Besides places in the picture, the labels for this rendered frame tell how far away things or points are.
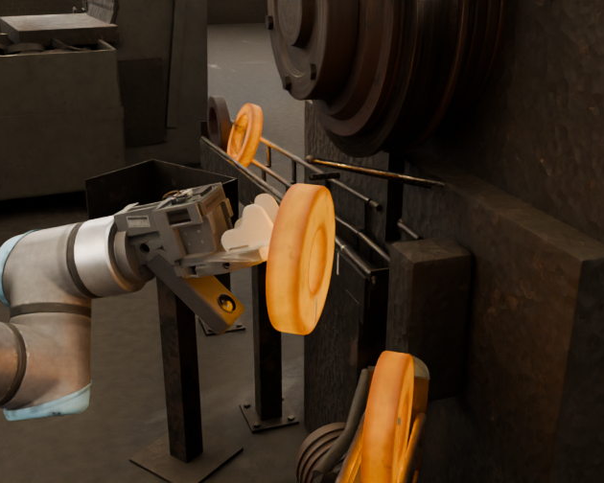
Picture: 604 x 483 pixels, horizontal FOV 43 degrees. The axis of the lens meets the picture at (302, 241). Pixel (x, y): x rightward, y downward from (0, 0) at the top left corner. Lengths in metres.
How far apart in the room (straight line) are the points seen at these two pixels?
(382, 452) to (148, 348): 1.73
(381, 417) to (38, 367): 0.36
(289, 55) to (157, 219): 0.52
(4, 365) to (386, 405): 0.39
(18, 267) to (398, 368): 0.44
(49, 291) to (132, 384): 1.42
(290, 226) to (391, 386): 0.21
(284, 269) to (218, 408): 1.45
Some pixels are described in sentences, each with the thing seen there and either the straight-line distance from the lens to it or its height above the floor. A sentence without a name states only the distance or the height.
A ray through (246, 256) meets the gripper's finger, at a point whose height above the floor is 0.91.
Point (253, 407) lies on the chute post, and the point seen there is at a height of 0.01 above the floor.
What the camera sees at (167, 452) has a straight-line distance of 2.00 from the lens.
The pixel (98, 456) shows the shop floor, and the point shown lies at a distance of 2.04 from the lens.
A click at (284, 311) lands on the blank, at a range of 0.75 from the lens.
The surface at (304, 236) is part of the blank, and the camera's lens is 0.73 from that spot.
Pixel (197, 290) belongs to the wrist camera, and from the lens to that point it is 0.84.
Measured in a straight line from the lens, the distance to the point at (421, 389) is 0.94.
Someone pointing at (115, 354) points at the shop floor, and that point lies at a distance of 2.46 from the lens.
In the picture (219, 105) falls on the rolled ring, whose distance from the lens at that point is 2.26.
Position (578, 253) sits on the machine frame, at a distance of 0.93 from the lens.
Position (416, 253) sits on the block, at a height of 0.80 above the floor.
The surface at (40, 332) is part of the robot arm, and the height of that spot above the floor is 0.81.
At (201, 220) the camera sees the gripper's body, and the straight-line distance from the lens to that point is 0.79.
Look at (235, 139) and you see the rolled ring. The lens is 2.19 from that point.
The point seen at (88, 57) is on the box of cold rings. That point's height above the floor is 0.72.
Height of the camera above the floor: 1.21
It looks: 22 degrees down
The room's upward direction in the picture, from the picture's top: straight up
